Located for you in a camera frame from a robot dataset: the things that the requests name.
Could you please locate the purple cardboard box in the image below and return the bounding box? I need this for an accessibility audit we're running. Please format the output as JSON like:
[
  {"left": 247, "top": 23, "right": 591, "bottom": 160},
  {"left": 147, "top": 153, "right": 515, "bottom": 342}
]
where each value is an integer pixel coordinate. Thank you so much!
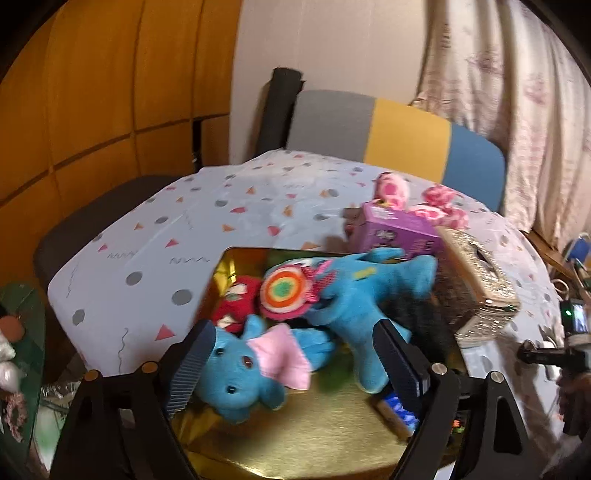
[{"left": 353, "top": 202, "right": 446, "bottom": 259}]

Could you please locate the blue patterned small item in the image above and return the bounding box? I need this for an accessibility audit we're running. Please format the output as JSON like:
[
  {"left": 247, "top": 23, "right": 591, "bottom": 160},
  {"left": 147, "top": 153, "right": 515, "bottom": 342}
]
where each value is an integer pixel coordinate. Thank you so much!
[{"left": 376, "top": 392, "right": 421, "bottom": 437}]

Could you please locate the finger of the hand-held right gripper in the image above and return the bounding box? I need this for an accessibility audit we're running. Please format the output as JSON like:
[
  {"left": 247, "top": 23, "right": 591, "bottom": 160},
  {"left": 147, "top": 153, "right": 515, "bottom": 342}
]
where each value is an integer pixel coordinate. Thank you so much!
[{"left": 516, "top": 339, "right": 561, "bottom": 370}]

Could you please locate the pink knitted ring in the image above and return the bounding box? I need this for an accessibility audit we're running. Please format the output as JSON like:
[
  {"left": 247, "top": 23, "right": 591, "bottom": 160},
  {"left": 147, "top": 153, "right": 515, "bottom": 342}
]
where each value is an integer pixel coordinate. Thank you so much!
[{"left": 0, "top": 392, "right": 28, "bottom": 444}]

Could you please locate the green glass side table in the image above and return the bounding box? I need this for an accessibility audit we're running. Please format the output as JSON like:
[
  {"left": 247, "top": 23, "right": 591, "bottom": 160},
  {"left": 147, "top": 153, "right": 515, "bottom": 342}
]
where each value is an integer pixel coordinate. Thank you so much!
[{"left": 0, "top": 281, "right": 47, "bottom": 462}]

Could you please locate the glittery gold box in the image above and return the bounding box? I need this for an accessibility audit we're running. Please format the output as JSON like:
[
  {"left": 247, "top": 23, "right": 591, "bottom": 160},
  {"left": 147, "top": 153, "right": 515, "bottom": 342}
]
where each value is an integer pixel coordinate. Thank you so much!
[{"left": 434, "top": 226, "right": 522, "bottom": 348}]

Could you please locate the white stuffed item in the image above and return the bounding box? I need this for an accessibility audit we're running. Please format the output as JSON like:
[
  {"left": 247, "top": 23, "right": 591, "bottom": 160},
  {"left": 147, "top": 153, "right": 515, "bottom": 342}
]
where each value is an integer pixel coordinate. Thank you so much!
[{"left": 0, "top": 332, "right": 21, "bottom": 393}]

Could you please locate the blue plush bear pink dress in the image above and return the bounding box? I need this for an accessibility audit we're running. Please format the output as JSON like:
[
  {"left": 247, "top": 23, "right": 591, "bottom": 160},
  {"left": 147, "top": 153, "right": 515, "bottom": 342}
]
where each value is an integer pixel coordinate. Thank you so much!
[{"left": 196, "top": 315, "right": 338, "bottom": 424}]

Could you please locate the blue plush toy with lollipop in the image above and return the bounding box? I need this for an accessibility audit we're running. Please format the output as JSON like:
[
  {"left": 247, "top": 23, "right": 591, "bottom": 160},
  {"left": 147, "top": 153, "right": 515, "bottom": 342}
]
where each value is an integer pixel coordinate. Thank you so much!
[{"left": 259, "top": 248, "right": 438, "bottom": 394}]

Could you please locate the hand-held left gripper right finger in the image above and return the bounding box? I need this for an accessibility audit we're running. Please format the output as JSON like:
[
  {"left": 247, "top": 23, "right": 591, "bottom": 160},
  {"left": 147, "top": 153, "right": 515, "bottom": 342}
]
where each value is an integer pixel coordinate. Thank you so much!
[{"left": 373, "top": 319, "right": 532, "bottom": 480}]

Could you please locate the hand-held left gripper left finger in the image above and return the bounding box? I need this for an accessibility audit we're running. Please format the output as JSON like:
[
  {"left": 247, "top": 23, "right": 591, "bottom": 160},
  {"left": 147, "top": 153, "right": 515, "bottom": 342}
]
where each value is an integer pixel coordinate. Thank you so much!
[{"left": 48, "top": 318, "right": 218, "bottom": 480}]

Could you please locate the red plush toy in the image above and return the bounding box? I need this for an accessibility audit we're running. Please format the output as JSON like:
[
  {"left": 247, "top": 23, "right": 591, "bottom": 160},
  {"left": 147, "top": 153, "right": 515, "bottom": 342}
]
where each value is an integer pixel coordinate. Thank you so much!
[{"left": 211, "top": 275, "right": 263, "bottom": 334}]

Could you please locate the pink spotted plush toy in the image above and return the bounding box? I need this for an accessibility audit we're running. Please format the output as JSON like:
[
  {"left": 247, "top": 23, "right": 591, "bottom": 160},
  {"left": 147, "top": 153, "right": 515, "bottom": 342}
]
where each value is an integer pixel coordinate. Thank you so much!
[{"left": 373, "top": 172, "right": 469, "bottom": 232}]

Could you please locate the pink patterned curtain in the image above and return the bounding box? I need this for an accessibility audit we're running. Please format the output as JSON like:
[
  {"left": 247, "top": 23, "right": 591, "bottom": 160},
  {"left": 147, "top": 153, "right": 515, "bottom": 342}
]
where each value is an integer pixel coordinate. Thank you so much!
[{"left": 411, "top": 0, "right": 591, "bottom": 241}]

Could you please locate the person's right hand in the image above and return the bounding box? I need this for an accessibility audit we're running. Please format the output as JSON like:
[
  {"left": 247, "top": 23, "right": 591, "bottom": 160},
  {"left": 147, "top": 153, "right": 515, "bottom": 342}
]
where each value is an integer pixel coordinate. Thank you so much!
[{"left": 556, "top": 376, "right": 591, "bottom": 437}]

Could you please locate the wooden panelled wardrobe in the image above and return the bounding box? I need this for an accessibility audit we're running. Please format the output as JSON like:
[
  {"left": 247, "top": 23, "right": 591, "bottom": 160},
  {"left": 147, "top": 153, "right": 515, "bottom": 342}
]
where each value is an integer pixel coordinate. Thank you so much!
[{"left": 0, "top": 0, "right": 243, "bottom": 217}]

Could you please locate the white folding chair blue back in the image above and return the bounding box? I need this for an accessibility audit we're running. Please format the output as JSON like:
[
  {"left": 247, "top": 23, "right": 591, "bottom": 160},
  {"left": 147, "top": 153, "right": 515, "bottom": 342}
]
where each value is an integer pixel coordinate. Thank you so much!
[{"left": 561, "top": 233, "right": 591, "bottom": 287}]

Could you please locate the dark grey chair seat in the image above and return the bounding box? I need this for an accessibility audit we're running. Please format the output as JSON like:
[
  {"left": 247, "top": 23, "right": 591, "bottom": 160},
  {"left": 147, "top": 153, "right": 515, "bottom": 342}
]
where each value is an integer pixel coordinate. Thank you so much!
[{"left": 33, "top": 174, "right": 185, "bottom": 287}]

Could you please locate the grey yellow blue chair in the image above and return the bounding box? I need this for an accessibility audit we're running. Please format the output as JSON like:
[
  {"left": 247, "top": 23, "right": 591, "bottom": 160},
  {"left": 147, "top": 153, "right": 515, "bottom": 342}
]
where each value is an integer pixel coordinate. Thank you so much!
[{"left": 256, "top": 67, "right": 508, "bottom": 213}]

